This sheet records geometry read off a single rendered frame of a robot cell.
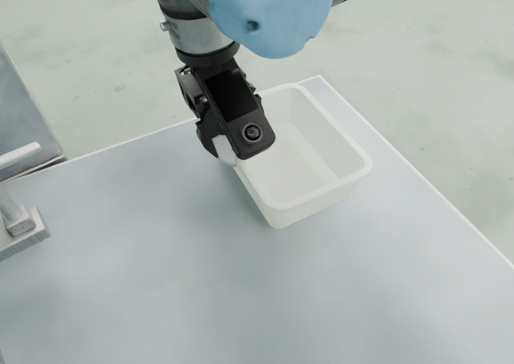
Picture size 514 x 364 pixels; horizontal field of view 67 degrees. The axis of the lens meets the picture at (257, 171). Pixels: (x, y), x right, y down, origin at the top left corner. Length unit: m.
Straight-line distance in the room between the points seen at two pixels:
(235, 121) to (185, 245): 0.23
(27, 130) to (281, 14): 0.51
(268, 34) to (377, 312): 0.39
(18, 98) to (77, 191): 0.16
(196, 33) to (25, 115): 0.36
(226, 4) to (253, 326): 0.38
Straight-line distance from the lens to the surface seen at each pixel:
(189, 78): 0.50
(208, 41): 0.40
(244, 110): 0.43
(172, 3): 0.39
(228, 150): 0.53
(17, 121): 0.69
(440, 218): 0.65
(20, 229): 0.52
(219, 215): 0.60
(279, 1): 0.26
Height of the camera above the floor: 1.25
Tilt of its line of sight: 51 degrees down
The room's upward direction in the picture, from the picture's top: straight up
